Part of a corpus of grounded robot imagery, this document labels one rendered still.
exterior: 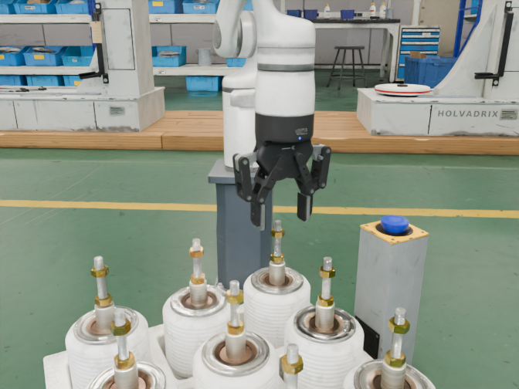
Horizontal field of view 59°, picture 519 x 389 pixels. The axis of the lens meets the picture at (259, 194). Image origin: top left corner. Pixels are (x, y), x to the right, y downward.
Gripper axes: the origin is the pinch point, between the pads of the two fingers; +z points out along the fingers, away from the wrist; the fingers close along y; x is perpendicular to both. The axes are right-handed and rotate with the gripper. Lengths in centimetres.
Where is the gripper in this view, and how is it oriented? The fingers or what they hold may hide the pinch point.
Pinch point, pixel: (282, 214)
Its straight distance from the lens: 63.1
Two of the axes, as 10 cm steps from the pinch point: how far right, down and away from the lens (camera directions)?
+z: -0.1, 9.4, 3.3
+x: -4.7, -3.0, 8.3
